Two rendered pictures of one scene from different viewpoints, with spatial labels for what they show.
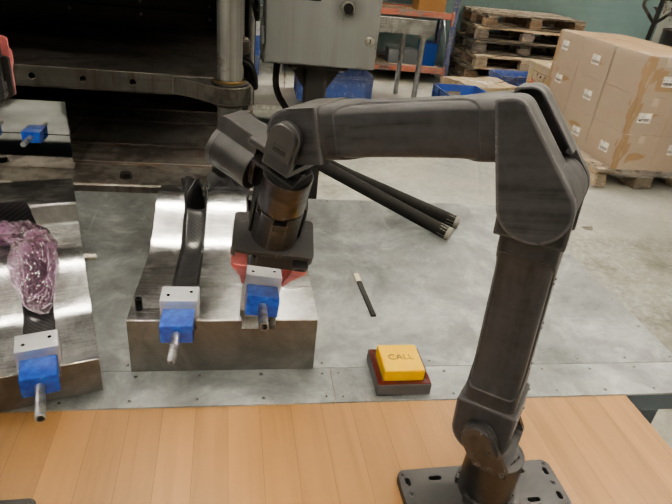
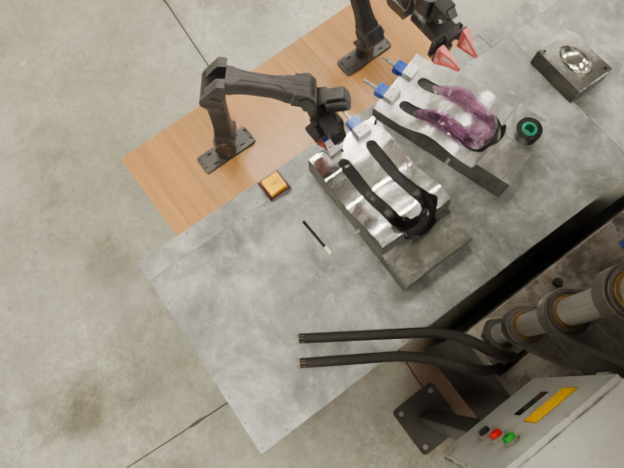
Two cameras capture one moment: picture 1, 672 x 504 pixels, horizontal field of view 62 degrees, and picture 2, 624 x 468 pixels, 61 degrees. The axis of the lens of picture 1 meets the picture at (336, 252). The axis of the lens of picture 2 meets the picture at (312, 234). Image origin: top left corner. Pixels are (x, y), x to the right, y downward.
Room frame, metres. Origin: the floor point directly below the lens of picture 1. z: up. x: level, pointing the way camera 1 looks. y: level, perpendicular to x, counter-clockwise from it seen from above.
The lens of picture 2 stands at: (1.29, -0.23, 2.43)
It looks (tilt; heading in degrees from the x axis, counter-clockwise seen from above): 74 degrees down; 160
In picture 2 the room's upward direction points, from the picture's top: 5 degrees counter-clockwise
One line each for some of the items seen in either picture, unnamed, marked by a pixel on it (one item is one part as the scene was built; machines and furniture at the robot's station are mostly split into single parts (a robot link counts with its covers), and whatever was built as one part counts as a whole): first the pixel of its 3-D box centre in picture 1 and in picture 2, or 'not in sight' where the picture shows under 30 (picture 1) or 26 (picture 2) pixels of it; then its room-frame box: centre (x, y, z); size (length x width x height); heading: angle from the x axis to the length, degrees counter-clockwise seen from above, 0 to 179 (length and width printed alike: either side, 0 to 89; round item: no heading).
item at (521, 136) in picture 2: not in sight; (527, 131); (0.87, 0.66, 0.93); 0.08 x 0.08 x 0.04
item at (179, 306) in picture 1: (176, 330); (352, 122); (0.59, 0.20, 0.89); 0.13 x 0.05 x 0.05; 11
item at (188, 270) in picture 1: (223, 226); (390, 188); (0.85, 0.20, 0.92); 0.35 x 0.16 x 0.09; 11
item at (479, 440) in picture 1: (494, 429); (223, 136); (0.46, -0.20, 0.90); 0.09 x 0.06 x 0.06; 153
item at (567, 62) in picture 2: not in sight; (570, 65); (0.69, 0.98, 0.84); 0.20 x 0.15 x 0.07; 11
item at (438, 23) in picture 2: not in sight; (443, 19); (0.59, 0.44, 1.25); 0.07 x 0.06 x 0.11; 102
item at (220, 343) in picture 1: (229, 247); (389, 199); (0.86, 0.19, 0.87); 0.50 x 0.26 x 0.14; 11
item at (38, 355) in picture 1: (39, 381); (379, 89); (0.50, 0.34, 0.86); 0.13 x 0.05 x 0.05; 28
